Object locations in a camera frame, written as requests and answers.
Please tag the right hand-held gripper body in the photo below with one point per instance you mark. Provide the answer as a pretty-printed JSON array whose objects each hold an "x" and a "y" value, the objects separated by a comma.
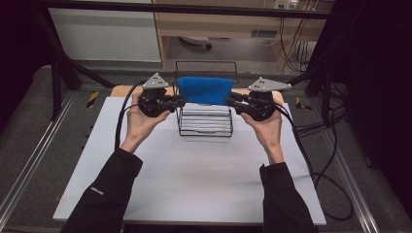
[{"x": 259, "y": 103}]

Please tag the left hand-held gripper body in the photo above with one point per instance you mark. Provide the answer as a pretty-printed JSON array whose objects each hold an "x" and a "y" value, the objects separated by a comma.
[{"x": 154, "y": 97}]

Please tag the blue cloth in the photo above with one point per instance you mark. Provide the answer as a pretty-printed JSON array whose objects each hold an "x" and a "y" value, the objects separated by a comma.
[{"x": 205, "y": 90}]

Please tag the person's right hand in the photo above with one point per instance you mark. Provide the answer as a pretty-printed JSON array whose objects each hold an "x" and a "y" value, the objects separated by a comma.
[{"x": 268, "y": 132}]

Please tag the person's left hand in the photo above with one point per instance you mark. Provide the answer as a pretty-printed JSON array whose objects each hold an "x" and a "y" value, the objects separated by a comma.
[{"x": 139, "y": 126}]

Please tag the chair base with caster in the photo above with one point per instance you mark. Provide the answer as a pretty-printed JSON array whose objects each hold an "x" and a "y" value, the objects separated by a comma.
[{"x": 197, "y": 40}]

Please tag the black metal stand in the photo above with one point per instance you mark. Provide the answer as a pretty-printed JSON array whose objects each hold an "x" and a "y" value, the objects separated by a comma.
[
  {"x": 324, "y": 87},
  {"x": 56, "y": 84}
]

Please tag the light wooden desk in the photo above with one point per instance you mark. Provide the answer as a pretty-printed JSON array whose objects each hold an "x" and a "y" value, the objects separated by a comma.
[{"x": 210, "y": 26}]

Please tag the white cabinet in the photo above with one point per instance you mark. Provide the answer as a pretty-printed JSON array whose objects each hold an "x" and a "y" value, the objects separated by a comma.
[{"x": 103, "y": 35}]

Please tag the black metal crossbar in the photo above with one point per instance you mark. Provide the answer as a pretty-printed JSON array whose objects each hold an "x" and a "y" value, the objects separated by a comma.
[{"x": 194, "y": 8}]

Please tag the white power strip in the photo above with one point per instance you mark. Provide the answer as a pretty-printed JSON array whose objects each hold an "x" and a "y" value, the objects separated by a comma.
[{"x": 285, "y": 4}]

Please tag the aluminium rail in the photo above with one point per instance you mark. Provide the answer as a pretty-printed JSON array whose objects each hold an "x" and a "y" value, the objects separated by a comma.
[
  {"x": 29, "y": 161},
  {"x": 353, "y": 187}
]

